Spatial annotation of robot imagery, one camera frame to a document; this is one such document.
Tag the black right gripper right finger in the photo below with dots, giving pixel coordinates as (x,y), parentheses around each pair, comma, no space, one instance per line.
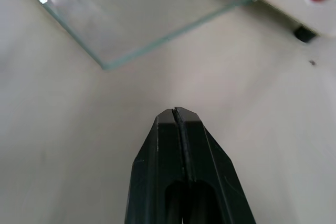
(210,176)

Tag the black oven foot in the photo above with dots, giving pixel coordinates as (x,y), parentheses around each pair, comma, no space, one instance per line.
(304,33)

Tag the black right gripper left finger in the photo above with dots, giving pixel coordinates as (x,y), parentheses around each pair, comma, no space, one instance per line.
(152,171)

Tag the clear glass plate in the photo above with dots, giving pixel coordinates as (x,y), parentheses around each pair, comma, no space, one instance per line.
(131,9)

